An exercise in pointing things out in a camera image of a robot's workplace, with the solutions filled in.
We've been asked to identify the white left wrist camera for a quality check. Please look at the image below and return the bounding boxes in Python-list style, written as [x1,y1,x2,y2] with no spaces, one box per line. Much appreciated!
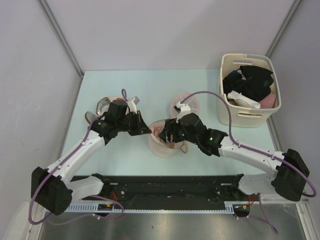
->
[125,96,140,114]

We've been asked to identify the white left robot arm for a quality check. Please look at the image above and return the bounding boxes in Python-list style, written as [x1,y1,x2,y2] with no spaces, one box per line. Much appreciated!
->
[31,97,152,216]

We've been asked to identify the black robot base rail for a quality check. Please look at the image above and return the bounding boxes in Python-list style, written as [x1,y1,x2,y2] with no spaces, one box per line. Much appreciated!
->
[69,174,259,216]

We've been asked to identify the white garment in basket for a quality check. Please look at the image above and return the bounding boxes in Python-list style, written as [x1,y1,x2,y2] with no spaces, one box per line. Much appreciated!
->
[227,90,261,109]

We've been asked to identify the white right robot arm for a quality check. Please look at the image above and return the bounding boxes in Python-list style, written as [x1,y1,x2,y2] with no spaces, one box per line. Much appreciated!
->
[158,113,310,202]

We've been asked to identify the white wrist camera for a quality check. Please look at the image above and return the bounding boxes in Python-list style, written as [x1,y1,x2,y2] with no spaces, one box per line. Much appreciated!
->
[125,96,140,114]
[174,102,191,123]

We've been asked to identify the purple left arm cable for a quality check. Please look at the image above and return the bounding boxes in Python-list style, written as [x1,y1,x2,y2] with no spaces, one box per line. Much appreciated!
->
[28,88,126,226]

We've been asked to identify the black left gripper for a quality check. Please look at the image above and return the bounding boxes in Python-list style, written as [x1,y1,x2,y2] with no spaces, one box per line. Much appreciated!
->
[116,110,152,136]

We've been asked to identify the pink bra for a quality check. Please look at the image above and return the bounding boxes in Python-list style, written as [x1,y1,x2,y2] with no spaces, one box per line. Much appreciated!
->
[151,126,178,149]

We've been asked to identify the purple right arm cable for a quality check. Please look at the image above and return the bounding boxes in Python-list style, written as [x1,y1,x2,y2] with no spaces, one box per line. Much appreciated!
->
[180,90,318,235]

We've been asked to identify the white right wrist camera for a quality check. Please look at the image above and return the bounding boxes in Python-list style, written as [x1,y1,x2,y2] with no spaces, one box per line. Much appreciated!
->
[174,102,191,123]

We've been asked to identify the cream plastic laundry basket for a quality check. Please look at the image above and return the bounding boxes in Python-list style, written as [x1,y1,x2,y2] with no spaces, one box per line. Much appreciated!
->
[217,53,282,128]

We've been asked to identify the pink round mesh laundry bag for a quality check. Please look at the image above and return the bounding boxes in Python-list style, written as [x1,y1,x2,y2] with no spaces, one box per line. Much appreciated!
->
[169,92,200,119]

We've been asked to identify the pink garment in basket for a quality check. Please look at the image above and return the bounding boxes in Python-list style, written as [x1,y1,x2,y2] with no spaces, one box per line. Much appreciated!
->
[259,93,276,109]

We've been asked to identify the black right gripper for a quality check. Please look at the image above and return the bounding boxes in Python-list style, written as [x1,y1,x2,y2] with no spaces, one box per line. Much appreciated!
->
[158,118,199,145]

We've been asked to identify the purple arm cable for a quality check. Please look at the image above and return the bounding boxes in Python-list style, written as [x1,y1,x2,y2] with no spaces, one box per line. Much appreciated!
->
[180,90,318,235]
[28,88,126,226]

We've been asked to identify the beige bra on table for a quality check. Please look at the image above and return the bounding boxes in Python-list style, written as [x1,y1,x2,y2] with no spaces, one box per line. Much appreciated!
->
[84,96,124,124]

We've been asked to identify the pink mesh cylindrical laundry bag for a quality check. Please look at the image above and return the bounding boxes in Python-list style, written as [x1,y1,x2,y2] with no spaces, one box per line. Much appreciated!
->
[148,119,189,157]

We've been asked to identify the black clothes in basket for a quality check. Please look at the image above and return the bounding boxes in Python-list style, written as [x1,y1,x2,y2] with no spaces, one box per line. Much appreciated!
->
[222,65,274,102]

